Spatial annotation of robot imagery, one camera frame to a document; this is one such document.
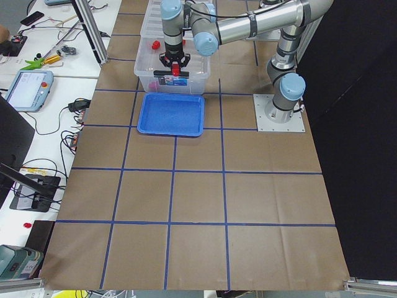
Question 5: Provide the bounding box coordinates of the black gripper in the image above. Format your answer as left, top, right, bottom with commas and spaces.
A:
159, 45, 190, 68

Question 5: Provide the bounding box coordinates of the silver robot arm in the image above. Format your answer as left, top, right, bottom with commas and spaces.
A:
159, 1, 332, 123

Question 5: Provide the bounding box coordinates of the aluminium frame rail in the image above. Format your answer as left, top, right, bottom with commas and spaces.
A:
1, 278, 45, 294
343, 277, 396, 296

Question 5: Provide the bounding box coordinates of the black power adapter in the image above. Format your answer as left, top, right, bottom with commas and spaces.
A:
68, 99, 91, 112

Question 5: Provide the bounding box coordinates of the red block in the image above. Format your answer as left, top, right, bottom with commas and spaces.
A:
171, 61, 181, 77
148, 81, 158, 92
151, 40, 161, 50

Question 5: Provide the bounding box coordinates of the green equipment box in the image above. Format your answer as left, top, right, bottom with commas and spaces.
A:
1, 245, 44, 281

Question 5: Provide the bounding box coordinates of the clear plastic storage box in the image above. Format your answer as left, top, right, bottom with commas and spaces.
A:
134, 37, 210, 94

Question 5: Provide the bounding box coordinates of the aluminium frame post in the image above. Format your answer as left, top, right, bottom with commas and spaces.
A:
71, 0, 108, 65

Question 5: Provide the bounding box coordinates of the blue plastic tray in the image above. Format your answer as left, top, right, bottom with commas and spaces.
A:
137, 93, 205, 137

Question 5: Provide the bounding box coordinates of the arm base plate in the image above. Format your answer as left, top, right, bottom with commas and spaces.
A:
253, 94, 305, 133
245, 29, 280, 42

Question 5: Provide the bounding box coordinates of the blue teach pendant tablet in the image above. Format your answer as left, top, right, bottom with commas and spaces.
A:
6, 70, 54, 112

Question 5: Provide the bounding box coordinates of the black smartphone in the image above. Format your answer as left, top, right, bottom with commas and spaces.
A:
20, 11, 44, 26

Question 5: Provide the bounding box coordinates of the black box latch handle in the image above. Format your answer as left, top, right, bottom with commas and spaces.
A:
153, 70, 189, 78

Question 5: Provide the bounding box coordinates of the left aluminium frame rail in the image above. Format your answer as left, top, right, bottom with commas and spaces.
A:
1, 278, 45, 294

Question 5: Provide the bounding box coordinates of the right aluminium frame rail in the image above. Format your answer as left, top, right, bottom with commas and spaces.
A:
343, 277, 396, 296

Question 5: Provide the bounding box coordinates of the black cable on bench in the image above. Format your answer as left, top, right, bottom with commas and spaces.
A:
24, 105, 75, 135

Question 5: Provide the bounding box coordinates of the green and gold tool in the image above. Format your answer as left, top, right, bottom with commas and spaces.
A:
21, 54, 62, 70

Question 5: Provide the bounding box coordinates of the black device on bench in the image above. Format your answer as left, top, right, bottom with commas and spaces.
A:
1, 34, 27, 56

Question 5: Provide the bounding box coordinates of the black monitor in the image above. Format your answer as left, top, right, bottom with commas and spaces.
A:
1, 97, 35, 207

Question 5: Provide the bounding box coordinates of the black stand base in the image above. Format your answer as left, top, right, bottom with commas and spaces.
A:
9, 174, 61, 212

